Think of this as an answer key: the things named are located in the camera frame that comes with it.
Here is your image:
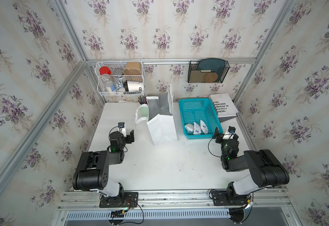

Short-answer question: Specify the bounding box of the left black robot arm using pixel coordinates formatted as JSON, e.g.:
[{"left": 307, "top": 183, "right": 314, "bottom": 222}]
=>
[{"left": 72, "top": 130, "right": 135, "bottom": 198}]

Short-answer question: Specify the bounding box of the clear plastic bottle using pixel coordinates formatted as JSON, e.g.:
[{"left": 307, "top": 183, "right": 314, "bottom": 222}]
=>
[{"left": 101, "top": 74, "right": 115, "bottom": 92}]

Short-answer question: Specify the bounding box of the white cylindrical cup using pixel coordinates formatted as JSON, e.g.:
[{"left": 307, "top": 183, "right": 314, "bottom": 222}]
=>
[{"left": 124, "top": 81, "right": 144, "bottom": 92}]

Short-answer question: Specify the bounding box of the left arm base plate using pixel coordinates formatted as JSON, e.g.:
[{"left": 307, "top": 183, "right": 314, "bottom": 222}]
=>
[{"left": 99, "top": 192, "right": 139, "bottom": 208}]

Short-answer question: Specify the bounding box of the green pen cup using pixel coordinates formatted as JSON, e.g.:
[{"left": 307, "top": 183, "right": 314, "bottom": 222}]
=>
[{"left": 135, "top": 96, "right": 149, "bottom": 124}]

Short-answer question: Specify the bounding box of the white book with text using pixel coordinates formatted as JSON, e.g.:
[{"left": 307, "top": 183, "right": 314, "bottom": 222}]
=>
[{"left": 209, "top": 93, "right": 238, "bottom": 118}]

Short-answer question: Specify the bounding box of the white wire wall basket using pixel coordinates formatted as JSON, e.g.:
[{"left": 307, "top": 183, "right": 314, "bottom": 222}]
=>
[{"left": 95, "top": 60, "right": 145, "bottom": 97}]

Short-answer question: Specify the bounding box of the teal plastic basket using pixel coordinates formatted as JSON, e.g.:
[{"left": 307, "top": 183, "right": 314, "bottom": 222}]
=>
[{"left": 179, "top": 98, "right": 223, "bottom": 140}]

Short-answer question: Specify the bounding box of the white ice pack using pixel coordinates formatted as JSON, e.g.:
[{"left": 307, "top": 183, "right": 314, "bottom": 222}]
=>
[
  {"left": 185, "top": 123, "right": 194, "bottom": 135},
  {"left": 200, "top": 120, "right": 209, "bottom": 134},
  {"left": 193, "top": 122, "right": 202, "bottom": 135}
]

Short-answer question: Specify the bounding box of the black mesh wall organizer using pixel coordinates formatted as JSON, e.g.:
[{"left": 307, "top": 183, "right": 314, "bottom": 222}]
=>
[{"left": 188, "top": 60, "right": 230, "bottom": 83}]

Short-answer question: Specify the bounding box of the teal plate in organizer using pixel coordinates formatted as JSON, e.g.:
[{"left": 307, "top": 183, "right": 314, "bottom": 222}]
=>
[{"left": 198, "top": 58, "right": 227, "bottom": 72}]

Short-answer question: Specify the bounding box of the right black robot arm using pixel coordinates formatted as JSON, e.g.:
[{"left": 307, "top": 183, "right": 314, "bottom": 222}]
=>
[{"left": 212, "top": 126, "right": 290, "bottom": 205}]

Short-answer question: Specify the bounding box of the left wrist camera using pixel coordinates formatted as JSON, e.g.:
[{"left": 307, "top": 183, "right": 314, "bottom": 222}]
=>
[{"left": 118, "top": 122, "right": 127, "bottom": 137}]

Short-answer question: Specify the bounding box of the round cork coaster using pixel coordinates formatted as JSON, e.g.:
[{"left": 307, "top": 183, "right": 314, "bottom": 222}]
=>
[{"left": 204, "top": 72, "right": 218, "bottom": 83}]

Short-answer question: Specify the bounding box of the red lid jar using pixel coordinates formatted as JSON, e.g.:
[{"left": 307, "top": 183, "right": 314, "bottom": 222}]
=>
[{"left": 99, "top": 66, "right": 112, "bottom": 75}]

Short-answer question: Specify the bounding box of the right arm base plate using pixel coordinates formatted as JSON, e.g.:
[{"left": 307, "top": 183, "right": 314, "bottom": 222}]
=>
[{"left": 209, "top": 189, "right": 251, "bottom": 206}]

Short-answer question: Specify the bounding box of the white insulated delivery bag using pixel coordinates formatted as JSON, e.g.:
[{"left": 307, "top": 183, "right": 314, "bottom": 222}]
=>
[{"left": 147, "top": 86, "right": 178, "bottom": 146}]

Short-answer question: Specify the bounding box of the small circuit board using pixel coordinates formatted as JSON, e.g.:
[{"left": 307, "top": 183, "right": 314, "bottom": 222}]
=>
[{"left": 110, "top": 210, "right": 125, "bottom": 218}]

